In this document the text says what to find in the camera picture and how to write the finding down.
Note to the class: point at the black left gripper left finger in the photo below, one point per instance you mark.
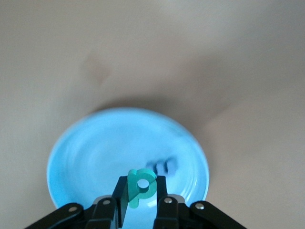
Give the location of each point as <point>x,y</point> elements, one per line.
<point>104,214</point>

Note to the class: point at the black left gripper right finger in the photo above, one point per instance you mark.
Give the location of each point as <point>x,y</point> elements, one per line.
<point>166,214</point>

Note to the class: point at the teal foam letter p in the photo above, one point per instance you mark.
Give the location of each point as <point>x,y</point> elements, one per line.
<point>131,190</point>

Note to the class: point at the blue foam letter m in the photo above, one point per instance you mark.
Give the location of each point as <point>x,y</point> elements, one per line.
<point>164,167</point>

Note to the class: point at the blue plate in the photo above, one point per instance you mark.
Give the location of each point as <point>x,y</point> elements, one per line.
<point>107,148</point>

